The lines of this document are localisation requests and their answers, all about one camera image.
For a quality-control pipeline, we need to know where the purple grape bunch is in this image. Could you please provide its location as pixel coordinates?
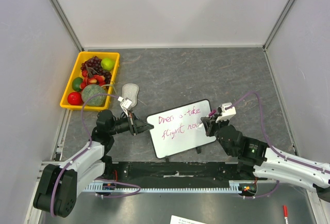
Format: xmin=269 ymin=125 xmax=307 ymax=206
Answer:
xmin=80 ymin=56 xmax=112 ymax=79

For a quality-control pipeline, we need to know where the red capped marker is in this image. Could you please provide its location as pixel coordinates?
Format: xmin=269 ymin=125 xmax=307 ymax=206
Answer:
xmin=283 ymin=205 xmax=289 ymax=224

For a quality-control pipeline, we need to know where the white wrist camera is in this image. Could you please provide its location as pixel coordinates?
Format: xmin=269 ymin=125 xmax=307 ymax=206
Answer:
xmin=118 ymin=96 xmax=133 ymax=116
xmin=216 ymin=102 xmax=236 ymax=123

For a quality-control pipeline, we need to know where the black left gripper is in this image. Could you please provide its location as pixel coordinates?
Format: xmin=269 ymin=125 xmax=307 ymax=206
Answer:
xmin=108 ymin=110 xmax=153 ymax=135

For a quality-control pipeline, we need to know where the white toothed cable duct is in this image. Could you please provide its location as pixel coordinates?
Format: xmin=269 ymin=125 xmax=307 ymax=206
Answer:
xmin=83 ymin=180 xmax=242 ymax=194

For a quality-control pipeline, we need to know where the green netted melon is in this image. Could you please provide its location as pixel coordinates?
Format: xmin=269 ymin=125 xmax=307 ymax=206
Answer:
xmin=81 ymin=84 xmax=107 ymax=107

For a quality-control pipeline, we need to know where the white paper sheet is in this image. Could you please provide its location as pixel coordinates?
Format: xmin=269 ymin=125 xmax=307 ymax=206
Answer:
xmin=170 ymin=215 xmax=205 ymax=224

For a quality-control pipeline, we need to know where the dark green lime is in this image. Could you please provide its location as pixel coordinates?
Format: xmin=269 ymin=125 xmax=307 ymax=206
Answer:
xmin=72 ymin=77 xmax=83 ymax=92

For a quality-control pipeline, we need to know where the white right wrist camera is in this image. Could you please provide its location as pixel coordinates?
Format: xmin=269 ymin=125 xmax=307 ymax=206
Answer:
xmin=216 ymin=102 xmax=236 ymax=123

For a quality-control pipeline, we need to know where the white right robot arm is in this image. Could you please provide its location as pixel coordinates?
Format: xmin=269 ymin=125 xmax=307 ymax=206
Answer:
xmin=201 ymin=117 xmax=329 ymax=202

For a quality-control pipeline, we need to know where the aluminium corner post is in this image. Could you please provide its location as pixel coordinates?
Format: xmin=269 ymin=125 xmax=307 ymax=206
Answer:
xmin=262 ymin=0 xmax=297 ymax=52
xmin=49 ymin=0 xmax=85 ymax=51

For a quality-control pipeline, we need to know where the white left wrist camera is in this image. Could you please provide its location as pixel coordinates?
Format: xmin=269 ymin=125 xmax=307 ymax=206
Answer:
xmin=118 ymin=96 xmax=133 ymax=116

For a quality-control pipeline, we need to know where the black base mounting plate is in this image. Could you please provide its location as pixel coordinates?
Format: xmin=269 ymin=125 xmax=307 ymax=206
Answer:
xmin=101 ymin=162 xmax=255 ymax=187

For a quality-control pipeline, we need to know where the red strawberries cluster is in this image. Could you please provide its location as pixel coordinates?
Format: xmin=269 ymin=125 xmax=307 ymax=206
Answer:
xmin=79 ymin=70 xmax=106 ymax=90

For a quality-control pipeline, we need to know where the white marker with magenta cap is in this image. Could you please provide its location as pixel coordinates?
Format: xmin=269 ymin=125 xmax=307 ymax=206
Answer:
xmin=197 ymin=110 xmax=217 ymax=129

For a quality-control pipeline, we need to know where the grey whiteboard eraser sponge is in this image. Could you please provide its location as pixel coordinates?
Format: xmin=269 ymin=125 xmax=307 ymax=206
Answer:
xmin=122 ymin=83 xmax=139 ymax=108

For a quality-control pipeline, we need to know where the red apple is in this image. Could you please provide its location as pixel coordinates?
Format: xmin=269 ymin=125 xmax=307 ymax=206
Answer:
xmin=67 ymin=92 xmax=83 ymax=106

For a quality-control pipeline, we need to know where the light green apple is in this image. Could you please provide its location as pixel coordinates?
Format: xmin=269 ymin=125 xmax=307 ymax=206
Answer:
xmin=101 ymin=58 xmax=116 ymax=71

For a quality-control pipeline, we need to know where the aluminium left corner post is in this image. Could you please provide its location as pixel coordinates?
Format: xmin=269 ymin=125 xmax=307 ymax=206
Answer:
xmin=49 ymin=0 xmax=85 ymax=51

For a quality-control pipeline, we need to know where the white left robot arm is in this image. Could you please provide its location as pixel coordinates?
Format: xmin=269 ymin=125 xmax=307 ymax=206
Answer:
xmin=33 ymin=110 xmax=154 ymax=217

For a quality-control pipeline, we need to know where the aluminium right corner post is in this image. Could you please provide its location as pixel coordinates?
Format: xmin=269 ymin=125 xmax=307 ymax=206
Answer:
xmin=262 ymin=0 xmax=297 ymax=52

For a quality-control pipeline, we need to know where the small black framed whiteboard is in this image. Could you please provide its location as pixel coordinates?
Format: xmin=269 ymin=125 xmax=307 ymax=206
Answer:
xmin=146 ymin=99 xmax=215 ymax=159

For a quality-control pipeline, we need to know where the yellow plastic fruit tray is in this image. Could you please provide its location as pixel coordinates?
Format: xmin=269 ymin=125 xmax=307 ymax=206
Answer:
xmin=60 ymin=51 xmax=120 ymax=110

